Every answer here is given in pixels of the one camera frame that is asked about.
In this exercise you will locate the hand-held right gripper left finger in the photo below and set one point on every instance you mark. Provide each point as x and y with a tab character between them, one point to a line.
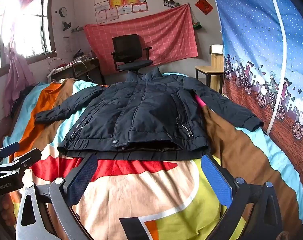
82	175

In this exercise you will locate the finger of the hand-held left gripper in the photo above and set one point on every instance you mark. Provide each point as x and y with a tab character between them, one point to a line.
29	157
9	148

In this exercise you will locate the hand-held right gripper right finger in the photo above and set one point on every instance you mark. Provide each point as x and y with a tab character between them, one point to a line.
216	180

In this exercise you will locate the dark navy padded jacket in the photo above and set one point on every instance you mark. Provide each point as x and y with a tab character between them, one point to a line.
146	115

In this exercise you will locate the person's left hand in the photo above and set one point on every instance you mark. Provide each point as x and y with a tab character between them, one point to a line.
7	211

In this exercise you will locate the colourful patterned bed blanket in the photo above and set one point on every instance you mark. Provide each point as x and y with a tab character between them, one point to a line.
131	192

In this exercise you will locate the pink window curtain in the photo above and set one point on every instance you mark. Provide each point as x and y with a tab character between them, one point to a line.
19	80

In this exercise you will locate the pink cloth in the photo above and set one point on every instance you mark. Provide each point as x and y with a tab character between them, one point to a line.
201	101

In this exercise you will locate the cluttered wooden desk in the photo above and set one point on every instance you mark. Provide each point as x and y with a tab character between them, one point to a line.
76	66

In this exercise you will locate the wooden side table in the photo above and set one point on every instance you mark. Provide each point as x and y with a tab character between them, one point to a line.
209	69

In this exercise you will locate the wooden cabinet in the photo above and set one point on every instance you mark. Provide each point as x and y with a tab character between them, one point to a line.
217	60

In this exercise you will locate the window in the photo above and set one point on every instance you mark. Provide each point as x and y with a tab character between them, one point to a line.
29	30

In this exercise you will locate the white box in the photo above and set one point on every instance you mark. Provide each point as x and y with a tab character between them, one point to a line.
217	49

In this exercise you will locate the black office chair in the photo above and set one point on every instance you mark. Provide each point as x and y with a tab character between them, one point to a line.
126	46

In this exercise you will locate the blue printed bed curtain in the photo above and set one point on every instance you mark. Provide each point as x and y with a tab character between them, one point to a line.
254	30

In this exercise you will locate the round wall clock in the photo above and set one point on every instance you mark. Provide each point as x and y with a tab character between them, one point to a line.
63	12

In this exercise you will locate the red checked wall cloth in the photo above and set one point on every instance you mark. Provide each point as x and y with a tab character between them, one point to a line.
166	35

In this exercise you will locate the green wall hanger item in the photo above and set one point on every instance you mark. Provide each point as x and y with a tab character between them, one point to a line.
197	26

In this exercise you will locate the red paper wall decoration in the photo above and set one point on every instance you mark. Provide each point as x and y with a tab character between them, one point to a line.
204	6

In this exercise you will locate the group of wall certificates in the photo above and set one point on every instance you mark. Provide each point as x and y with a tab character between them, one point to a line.
116	2

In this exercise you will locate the cluster of wall photos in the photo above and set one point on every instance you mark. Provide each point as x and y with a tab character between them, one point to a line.
171	3

